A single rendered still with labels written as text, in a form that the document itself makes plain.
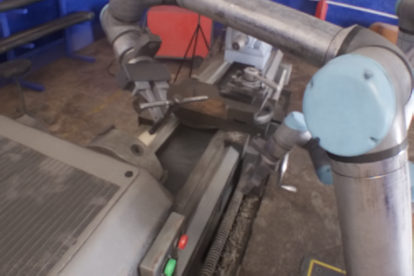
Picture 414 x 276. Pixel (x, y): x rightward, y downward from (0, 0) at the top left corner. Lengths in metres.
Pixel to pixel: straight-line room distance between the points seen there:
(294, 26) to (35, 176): 0.54
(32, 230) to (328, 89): 0.45
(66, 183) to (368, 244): 0.48
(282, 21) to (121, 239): 0.47
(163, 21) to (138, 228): 3.71
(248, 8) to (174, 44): 3.56
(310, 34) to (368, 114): 0.24
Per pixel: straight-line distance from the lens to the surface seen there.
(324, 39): 0.55
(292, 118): 1.04
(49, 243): 0.47
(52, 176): 0.56
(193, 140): 1.62
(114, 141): 0.81
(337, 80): 0.37
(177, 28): 4.09
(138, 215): 0.50
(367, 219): 0.45
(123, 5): 0.75
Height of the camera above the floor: 1.71
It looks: 34 degrees down
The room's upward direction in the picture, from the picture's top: 5 degrees clockwise
